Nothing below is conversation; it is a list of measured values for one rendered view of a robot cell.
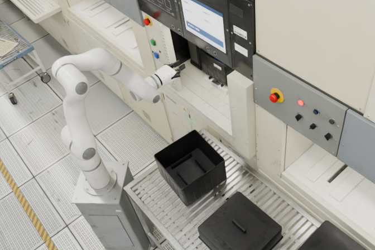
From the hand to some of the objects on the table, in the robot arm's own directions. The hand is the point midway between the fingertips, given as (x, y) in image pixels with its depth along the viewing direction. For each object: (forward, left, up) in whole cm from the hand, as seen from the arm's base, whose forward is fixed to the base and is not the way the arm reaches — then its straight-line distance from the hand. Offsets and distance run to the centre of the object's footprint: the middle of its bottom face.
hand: (179, 65), depth 222 cm
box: (+69, -102, -43) cm, 130 cm away
